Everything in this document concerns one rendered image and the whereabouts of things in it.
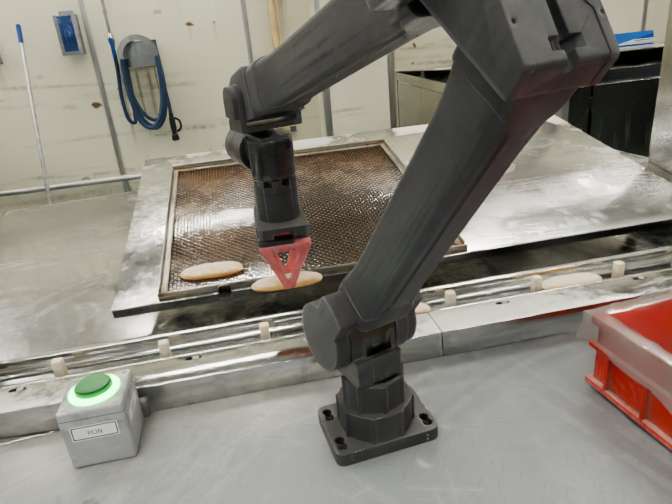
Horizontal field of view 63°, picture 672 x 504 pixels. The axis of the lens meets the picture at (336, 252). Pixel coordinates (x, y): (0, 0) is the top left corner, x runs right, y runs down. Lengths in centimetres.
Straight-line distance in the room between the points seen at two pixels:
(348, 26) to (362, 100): 379
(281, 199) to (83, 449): 36
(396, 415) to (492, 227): 49
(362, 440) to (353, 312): 16
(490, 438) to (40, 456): 52
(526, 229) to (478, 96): 69
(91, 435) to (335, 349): 29
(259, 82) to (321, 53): 14
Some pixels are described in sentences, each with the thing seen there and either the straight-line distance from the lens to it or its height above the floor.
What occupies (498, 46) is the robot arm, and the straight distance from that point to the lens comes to 31.
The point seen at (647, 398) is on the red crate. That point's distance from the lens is 68.
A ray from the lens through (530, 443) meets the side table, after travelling 66.
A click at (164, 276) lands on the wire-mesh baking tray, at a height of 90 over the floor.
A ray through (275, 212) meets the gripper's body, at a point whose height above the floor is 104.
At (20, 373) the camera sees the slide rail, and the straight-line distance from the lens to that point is 88.
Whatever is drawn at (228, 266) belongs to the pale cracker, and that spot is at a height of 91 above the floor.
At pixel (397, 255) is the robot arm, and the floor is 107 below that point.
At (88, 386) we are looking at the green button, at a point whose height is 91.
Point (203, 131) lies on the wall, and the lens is 445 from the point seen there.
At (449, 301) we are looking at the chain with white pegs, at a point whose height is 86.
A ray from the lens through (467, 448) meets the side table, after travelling 64.
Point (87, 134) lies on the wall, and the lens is 456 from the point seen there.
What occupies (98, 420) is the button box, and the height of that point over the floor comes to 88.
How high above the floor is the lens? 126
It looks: 23 degrees down
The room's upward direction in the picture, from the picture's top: 5 degrees counter-clockwise
